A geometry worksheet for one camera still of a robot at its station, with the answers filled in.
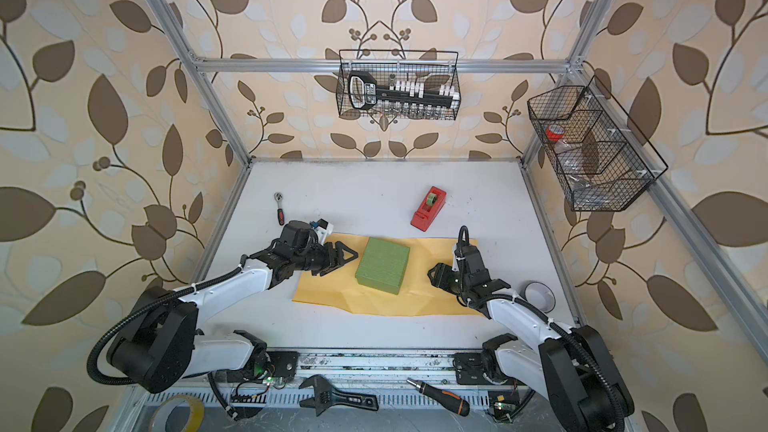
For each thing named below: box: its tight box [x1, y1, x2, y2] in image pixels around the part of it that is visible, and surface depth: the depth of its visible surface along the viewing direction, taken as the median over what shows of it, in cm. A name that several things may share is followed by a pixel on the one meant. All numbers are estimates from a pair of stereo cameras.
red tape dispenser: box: [410, 186, 447, 232], surface depth 103 cm
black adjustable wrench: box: [298, 374, 379, 417], surface depth 72 cm
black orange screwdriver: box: [406, 378, 470, 417], surface depth 70 cm
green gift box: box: [355, 237, 410, 295], surface depth 87 cm
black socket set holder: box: [348, 70, 461, 111], surface depth 85 cm
